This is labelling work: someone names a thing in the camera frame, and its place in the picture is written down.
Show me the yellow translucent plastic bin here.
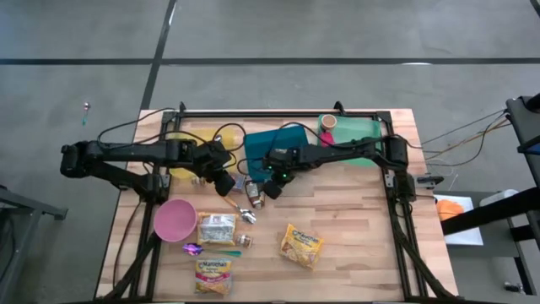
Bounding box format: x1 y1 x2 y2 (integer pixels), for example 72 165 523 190
167 126 240 181

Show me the thin black wire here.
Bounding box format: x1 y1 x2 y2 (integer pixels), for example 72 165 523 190
407 108 512 168

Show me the ramen pack with grey print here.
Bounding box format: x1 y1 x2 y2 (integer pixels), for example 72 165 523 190
197 211 238 247

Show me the green translucent plastic bin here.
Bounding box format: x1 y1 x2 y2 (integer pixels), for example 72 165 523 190
316 113 383 168

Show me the iridescent spoon with green handle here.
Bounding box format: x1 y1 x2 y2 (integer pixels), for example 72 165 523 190
181 242 243 258

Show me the black metal stand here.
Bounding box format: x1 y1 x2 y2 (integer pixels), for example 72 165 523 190
440 92 540 296

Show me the white paper sheet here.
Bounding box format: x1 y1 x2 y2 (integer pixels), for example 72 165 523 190
433 193 485 247

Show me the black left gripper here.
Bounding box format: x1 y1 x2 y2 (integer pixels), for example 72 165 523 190
192 139 237 198

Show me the pink bowl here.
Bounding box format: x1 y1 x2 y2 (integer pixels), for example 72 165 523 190
153 198 198 243

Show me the creamy chicken ramen pack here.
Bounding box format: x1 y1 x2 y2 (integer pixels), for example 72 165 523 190
278 223 326 272

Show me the grey metal table frame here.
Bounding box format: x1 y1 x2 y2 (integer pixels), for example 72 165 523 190
0 184 69 304

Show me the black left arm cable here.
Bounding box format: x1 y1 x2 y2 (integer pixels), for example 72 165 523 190
96 106 249 154

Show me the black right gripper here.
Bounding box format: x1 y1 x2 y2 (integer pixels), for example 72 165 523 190
262 146 304 201

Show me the grey box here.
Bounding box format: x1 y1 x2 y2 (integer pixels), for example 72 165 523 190
479 188 519 208

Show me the ramen pack with red band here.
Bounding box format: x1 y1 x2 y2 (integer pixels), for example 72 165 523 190
194 258 234 296

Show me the orange object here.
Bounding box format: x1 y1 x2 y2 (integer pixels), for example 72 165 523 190
435 198 467 223

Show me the brown crumpled sachet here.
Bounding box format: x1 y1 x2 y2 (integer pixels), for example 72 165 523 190
245 180 267 211

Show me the blue plastic bin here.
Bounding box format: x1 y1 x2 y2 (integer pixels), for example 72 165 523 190
243 125 311 183

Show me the metal spoon with orange handle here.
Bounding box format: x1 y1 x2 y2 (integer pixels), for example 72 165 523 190
222 194 257 225

